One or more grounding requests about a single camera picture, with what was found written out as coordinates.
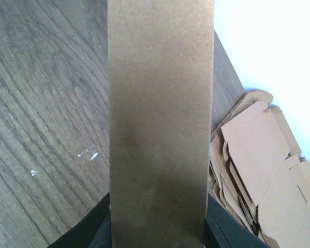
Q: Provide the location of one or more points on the cardboard box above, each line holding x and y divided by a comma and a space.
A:
160, 66

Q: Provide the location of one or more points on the stack of flat cardboard blanks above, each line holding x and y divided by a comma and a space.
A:
259, 175

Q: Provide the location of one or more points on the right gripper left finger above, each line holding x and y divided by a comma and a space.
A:
82, 234

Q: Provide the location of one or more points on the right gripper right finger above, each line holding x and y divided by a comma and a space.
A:
222, 230

